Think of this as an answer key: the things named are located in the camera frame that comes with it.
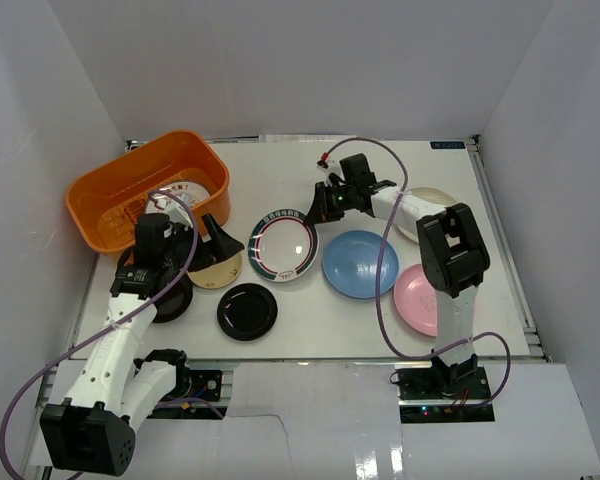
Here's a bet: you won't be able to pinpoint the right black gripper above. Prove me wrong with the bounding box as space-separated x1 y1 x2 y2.
305 181 357 226

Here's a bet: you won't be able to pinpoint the green rimmed white plate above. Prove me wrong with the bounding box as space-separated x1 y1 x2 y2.
247 208 319 283

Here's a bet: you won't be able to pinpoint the blue plastic plate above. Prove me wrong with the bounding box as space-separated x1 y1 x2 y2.
322 230 382 299

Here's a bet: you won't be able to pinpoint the large orange sunburst plate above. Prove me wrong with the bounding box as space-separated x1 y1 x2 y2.
144 181 210 214

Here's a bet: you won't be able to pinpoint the cream white plate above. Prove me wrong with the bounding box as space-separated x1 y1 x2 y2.
396 187 457 244

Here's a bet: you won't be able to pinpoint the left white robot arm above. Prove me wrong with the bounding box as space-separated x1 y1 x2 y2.
40 212 208 477

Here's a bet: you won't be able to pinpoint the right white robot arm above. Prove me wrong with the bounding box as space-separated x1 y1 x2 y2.
305 154 491 399

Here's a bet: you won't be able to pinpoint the orange plastic bin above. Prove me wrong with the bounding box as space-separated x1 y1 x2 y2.
66 130 231 258

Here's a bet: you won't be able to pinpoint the beige small plate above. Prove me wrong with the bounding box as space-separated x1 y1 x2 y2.
188 253 243 290

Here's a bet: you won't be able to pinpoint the black plate centre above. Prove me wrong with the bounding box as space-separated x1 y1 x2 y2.
216 283 278 342

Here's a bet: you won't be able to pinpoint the black plate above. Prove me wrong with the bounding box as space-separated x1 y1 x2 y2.
216 283 278 342
117 247 195 324

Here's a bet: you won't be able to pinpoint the black plate left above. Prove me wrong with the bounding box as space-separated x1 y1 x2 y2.
117 247 195 324

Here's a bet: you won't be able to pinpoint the white paper sheets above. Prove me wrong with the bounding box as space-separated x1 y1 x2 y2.
258 134 349 143

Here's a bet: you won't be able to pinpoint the blue label sticker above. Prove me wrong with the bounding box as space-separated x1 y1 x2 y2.
430 141 466 150

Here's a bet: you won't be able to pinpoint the pink plastic plate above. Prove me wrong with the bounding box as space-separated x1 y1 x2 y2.
393 264 437 338

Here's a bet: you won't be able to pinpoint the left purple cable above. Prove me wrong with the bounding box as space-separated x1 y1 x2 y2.
0 189 226 475

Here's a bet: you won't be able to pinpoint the purple cable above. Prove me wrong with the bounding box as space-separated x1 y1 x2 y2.
0 189 226 475
324 137 512 414

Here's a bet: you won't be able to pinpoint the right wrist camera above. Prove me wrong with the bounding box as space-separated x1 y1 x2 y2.
317 152 342 186

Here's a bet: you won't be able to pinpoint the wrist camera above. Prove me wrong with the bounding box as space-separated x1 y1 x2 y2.
145 195 193 229
317 152 342 186

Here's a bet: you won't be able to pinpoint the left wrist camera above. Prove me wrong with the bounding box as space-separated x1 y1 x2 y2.
145 195 193 229

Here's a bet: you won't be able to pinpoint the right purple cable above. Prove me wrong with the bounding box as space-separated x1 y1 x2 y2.
324 137 512 414

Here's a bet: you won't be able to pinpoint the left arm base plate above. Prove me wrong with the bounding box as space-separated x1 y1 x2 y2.
151 369 226 419

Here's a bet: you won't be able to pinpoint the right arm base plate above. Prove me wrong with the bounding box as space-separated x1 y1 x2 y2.
389 367 495 425

